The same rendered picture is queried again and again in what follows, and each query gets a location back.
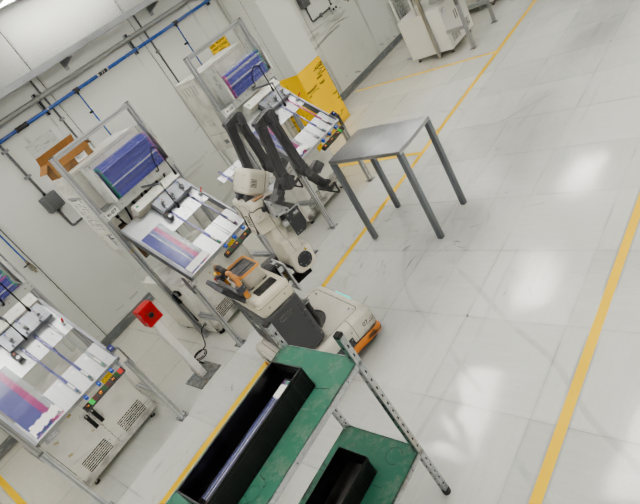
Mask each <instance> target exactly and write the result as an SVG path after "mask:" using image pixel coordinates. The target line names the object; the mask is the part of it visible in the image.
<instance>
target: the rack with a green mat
mask: <svg viewBox="0 0 640 504"><path fill-rule="evenodd" d="M262 326H263V328H264V329H265V330H266V331H267V333H268V334H269V335H270V336H271V338H272V339H273V340H274V342H275V343H276V344H277V345H278V347H279V348H280V350H279V351H278V352H277V354H276V355H275V356H274V358H273V359H272V360H271V361H276V362H280V363H285V364H289V365H293V366H298V367H301V368H302V369H303V370H304V372H305V373H306V374H307V375H308V377H309V378H310V379H311V380H312V382H313V383H314V384H315V387H314V389H313V390H312V392H311V393H310V395H309V396H308V398H307V399H306V401H305V403H304V404H303V406H302V407H301V409H300V410H299V412H298V413H297V415H296V416H295V418H294V419H293V421H292V422H291V424H290V425H289V427H288V428H287V430H286V431H285V433H284V434H283V436H282V437H281V439H280V440H279V442H278V443H277V445H276V446H275V448H274V449H273V451H272V452H271V454H270V456H269V457H268V459H267V460H266V462H265V463H264V465H263V466H262V468H261V469H260V471H259V472H258V474H257V475H256V477H255V478H254V480H253V481H252V483H251V484H250V486H249V487H248V489H247V490H246V492H245V493H244V495H243V496H242V498H241V499H240V501H239V502H238V504H276V502H277V501H278V499H279V497H280V496H281V494H282V493H283V491H284V489H285V488H286V486H287V485H288V483H289V481H290V480H291V478H292V477H293V475H294V473H295V472H296V470H297V469H298V467H299V465H300V464H301V462H302V461H303V459H304V457H305V456H306V454H307V452H308V451H309V449H310V448H311V446H312V444H313V443H314V441H315V440H316V438H317V436H318V435H319V433H320V432H321V430H322V428H323V427H324V425H325V424H326V422H327V420H328V419H329V417H330V416H331V414H332V415H333V416H334V418H335V419H336V420H337V421H338V423H339V424H340V425H341V426H342V428H343V430H342V431H341V433H340V435H339V436H338V438H337V440H336V441H335V443H334V445H333V446H332V448H331V450H330V451H329V453H328V455H327V456H326V458H325V460H324V461H323V463H322V465H321V466H320V468H319V470H318V471H317V473H316V475H315V476H314V478H313V480H312V481H311V483H310V485H309V486H308V488H307V490H306V491H305V493H304V495H303V496H302V498H301V500H300V501H299V503H298V504H305V503H306V501H307V500H308V498H309V496H310V495H311V493H312V491H313V489H314V488H315V486H316V484H317V483H318V481H319V479H320V478H321V476H322V474H323V472H324V471H325V469H326V467H327V466H328V464H329V462H330V460H331V459H332V457H333V455H334V454H335V452H336V450H337V448H338V447H342V448H345V449H348V450H350V451H353V452H356V453H359V454H361V455H364V456H367V458H368V459H369V461H370V463H371V464H372V465H373V467H374V468H375V470H376V471H377V473H376V475H375V477H374V479H373V481H372V482H371V484H370V487H369V488H368V490H367V492H366V494H365V496H364V498H363V499H362V501H361V503H360V504H398V503H399V501H400V499H401V496H402V494H403V492H404V490H405V488H406V486H407V484H408V482H409V480H410V478H411V476H412V474H413V472H414V470H415V468H416V466H417V464H418V462H419V460H420V461H421V462H422V464H423V465H424V467H425V468H426V469H427V471H428V472H429V474H430V475H431V477H432V478H433V479H434V481H435V482H436V484H437V485H438V486H439V488H440V489H441V491H442V492H443V494H444V495H449V494H450V493H451V489H450V487H449V486H448V485H447V483H446V482H445V480H444V479H443V477H442V476H441V474H440V473H439V472H438V470H437V469H436V467H435V466H434V464H433V463H432V461H431V460H430V459H429V457H428V456H427V454H426V453H425V451H424V450H423V448H422V447H421V445H420V444H419V443H418V441H417V440H416V438H415V437H414V435H413V434H412V432H411V431H410V430H409V428H408V427H407V425H406V424H405V422H404V421H403V419H402V418H401V417H400V415H399V414H398V412H397V411H396V409H395V408H394V406H393V405H392V403H391V402H390V401H389V399H388V398H387V396H386V395H385V393H384V392H383V390H382V389H381V388H380V386H379V385H378V383H377V382H376V380H375V379H374V377H373V376H372V374H371V373H370V372H369V370H368V369H367V367H366V366H365V364H364V363H363V361H362V360H361V358H360V357H359V356H358V354H357V353H356V351H355V350H354V348H353V347H352V346H351V344H350V343H349V341H348V340H347V338H346V337H345V335H344V334H343V332H341V331H336V332H335V334H334V335H333V338H334V339H335V341H336V342H337V344H338V345H339V346H340V348H341V349H342V351H343V352H344V354H345V355H340V354H335V353H330V352H324V351H319V350H314V349H308V348H303V347H298V346H293V345H288V344H287V343H286V341H285V340H284V339H283V338H282V336H281V335H280V334H279V332H278V331H277V330H276V328H275V327H274V326H273V325H272V323H271V322H270V321H265V322H264V323H263V324H262ZM357 372H358V373H359V375H360V376H361V378H362V379H363V380H364V382H365V383H366V385H367V386H368V387H369V389H370V390H371V392H372V393H373V395H374V396H375V397H376V399H377V400H378V402H379V403H380V404H381V406H382V407H383V409H384V410H385V412H386V413H387V414H388V416H389V417H390V419H391V420H392V421H393V423H394V424H395V426H396V427H397V428H398V430H399V431H400V433H401V434H402V436H403V437H404V438H405V440H406V441H407V442H403V441H400V440H397V439H394V438H390V437H387V436H384V435H381V434H378V433H374V432H371V431H368V430H365V429H362V428H358V427H355V426H352V425H350V424H349V423H348V421H347V420H346V419H345V418H344V416H343V415H342V414H341V412H340V411H339V410H338V409H337V407H336V406H337V404H338V403H339V401H340V399H341V398H342V396H343V395H344V393H345V391H346V390H347V388H348V387H349V385H350V383H351V382H352V380H353V379H354V377H355V375H356V374H357ZM166 504H190V503H189V502H187V501H186V500H185V499H184V498H183V497H182V496H180V495H179V494H178V493H177V492H176V491H175V492H174V493H173V495H172V496H171V497H170V499H169V500H168V501H167V503H166Z"/></svg>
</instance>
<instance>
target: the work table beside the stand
mask: <svg viewBox="0 0 640 504"><path fill-rule="evenodd" d="M424 126H425V128H426V130H427V132H428V135H429V137H430V139H431V141H432V143H433V145H434V148H435V150H436V152H437V154H438V156H439V159H440V161H441V163H442V165H443V167H444V170H445V172H446V174H447V176H448V178H449V180H450V183H451V185H452V187H453V189H454V191H455V194H456V196H457V198H458V200H459V202H460V204H461V205H465V204H466V202H467V200H466V198H465V196H464V194H463V192H462V189H461V187H460V185H459V183H458V180H457V178H456V176H455V174H454V172H453V169H452V167H451V165H450V163H449V160H448V158H447V156H446V154H445V151H444V149H443V147H442V145H441V143H440V140H439V138H438V136H437V134H436V131H435V129H434V127H433V125H432V123H431V120H430V118H429V116H424V117H418V118H413V119H408V120H403V121H398V122H393V123H388V124H383V125H378V126H373V127H368V128H363V129H358V130H357V131H356V132H355V133H354V134H353V135H352V136H351V137H350V138H349V139H348V141H347V142H346V143H345V144H344V145H343V146H342V147H341V148H340V149H339V150H338V151H337V153H336V154H335V155H334V156H333V157H332V158H331V159H330V160H329V161H328V163H329V164H330V166H331V168H332V170H333V171H334V173H335V175H336V177H337V178H338V180H339V182H340V183H341V185H342V187H343V189H344V190H345V192H346V194H347V196H348V197H349V199H350V201H351V202H352V204H353V206H354V208H355V209H356V211H357V213H358V215H359V216H360V218H361V220H362V221H363V223H364V225H365V227H366V228H367V230H368V232H369V234H370V235H371V237H372V239H376V238H377V237H378V234H377V233H376V231H375V229H374V227H373V226H372V224H371V222H370V220H369V219H368V217H367V215H366V213H365V212H364V210H363V208H362V206H361V205H360V203H359V201H358V199H357V198H356V196H355V194H354V192H353V191H352V189H351V187H350V185H349V184H348V182H347V180H346V178H345V177H344V175H343V173H342V171H341V170H340V168H339V166H338V164H340V163H347V162H354V161H361V160H368V159H370V161H371V163H372V165H373V167H374V169H375V170H376V172H377V174H378V176H379V178H380V180H381V182H382V184H383V185H384V187H385V189H386V191H387V193H388V195H389V197H390V199H391V200H392V202H393V204H394V206H395V208H399V207H400V206H401V204H400V202H399V200H398V198H397V196H396V194H395V193H394V191H393V189H392V187H391V185H390V183H389V181H388V179H387V177H386V175H385V174H384V172H383V170H382V168H381V166H380V164H379V162H378V160H377V158H383V157H390V156H397V158H398V160H399V162H400V164H401V166H402V168H403V170H404V172H405V174H406V176H407V178H408V180H409V182H410V184H411V186H412V188H413V190H414V192H415V194H416V196H417V198H418V200H419V202H420V204H421V206H422V208H423V210H424V212H425V214H426V216H427V218H428V220H429V222H430V224H431V226H432V228H433V230H434V232H435V234H436V236H437V238H438V239H443V238H444V236H445V235H444V233H443V231H442V229H441V227H440V225H439V223H438V221H437V219H436V217H435V215H434V213H433V211H432V209H431V207H430V205H429V203H428V201H427V199H426V197H425V194H424V192H423V190H422V188H421V186H420V184H419V182H418V180H417V178H416V176H415V174H414V172H413V170H412V168H411V166H410V164H409V162H408V160H407V158H406V156H405V154H404V150H405V149H406V148H407V147H408V145H409V144H410V143H411V142H412V140H413V139H414V138H415V137H416V135H417V134H418V133H419V132H420V131H421V129H422V128H423V127H424Z"/></svg>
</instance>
